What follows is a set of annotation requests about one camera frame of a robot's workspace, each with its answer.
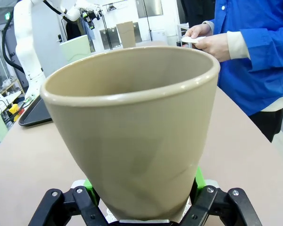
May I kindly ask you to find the tan cup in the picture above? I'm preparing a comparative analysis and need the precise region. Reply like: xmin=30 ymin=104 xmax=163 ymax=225
xmin=40 ymin=46 xmax=221 ymax=223
xmin=116 ymin=21 xmax=136 ymax=49

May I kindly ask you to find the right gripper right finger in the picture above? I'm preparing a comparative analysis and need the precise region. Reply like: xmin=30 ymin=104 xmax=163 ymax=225
xmin=179 ymin=166 xmax=262 ymax=226

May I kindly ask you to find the person's left hand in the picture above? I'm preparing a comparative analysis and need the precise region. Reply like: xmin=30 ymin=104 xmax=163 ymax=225
xmin=195 ymin=32 xmax=231 ymax=63

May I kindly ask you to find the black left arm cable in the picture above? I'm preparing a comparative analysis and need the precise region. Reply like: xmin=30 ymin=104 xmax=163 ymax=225
xmin=1 ymin=20 xmax=25 ymax=75

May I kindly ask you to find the person's left forearm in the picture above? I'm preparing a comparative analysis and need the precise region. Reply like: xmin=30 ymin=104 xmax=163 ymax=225
xmin=226 ymin=27 xmax=283 ymax=71

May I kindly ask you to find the person's right hand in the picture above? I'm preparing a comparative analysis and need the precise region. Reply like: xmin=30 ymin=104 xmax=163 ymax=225
xmin=185 ymin=23 xmax=214 ymax=40

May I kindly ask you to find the person's right forearm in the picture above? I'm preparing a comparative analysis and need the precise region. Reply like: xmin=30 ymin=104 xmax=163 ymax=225
xmin=202 ymin=14 xmax=229 ymax=36

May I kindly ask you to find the black plastic tray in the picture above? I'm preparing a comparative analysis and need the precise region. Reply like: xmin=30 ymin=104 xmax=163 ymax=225
xmin=18 ymin=96 xmax=54 ymax=128

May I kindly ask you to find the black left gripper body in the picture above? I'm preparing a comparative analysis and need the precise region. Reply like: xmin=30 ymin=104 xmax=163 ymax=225
xmin=81 ymin=7 xmax=101 ymax=22

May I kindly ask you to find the person in blue shirt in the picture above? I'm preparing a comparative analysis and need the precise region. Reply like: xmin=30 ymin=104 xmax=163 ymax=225
xmin=180 ymin=0 xmax=283 ymax=143

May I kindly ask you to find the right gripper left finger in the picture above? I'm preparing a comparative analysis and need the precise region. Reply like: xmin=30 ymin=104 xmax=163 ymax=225
xmin=25 ymin=178 xmax=109 ymax=226

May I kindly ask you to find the yellow box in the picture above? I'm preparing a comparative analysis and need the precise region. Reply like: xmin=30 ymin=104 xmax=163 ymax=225
xmin=8 ymin=104 xmax=21 ymax=121

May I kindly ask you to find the white scalloped paper coaster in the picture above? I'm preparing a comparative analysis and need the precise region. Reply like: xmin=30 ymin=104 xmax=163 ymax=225
xmin=181 ymin=35 xmax=207 ymax=44

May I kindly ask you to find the pale green cup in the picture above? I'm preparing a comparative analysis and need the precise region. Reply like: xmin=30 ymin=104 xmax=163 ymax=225
xmin=58 ymin=34 xmax=92 ymax=69

